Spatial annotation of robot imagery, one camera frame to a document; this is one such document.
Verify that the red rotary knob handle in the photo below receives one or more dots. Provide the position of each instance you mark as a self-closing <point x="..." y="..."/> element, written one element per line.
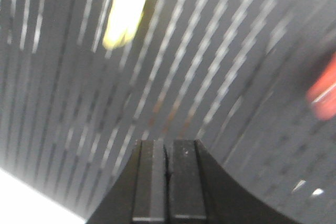
<point x="321" y="95"/>

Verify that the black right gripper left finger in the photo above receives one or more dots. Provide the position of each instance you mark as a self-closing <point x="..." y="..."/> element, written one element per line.
<point x="150" y="194"/>

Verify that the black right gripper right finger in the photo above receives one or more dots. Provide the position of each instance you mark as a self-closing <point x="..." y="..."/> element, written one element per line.
<point x="186" y="199"/>

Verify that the yellow rotary knob handle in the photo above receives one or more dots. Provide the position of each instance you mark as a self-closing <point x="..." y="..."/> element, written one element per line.
<point x="123" y="21"/>

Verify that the white height-adjustable table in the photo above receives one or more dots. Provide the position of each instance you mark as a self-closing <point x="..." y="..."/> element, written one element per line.
<point x="20" y="203"/>

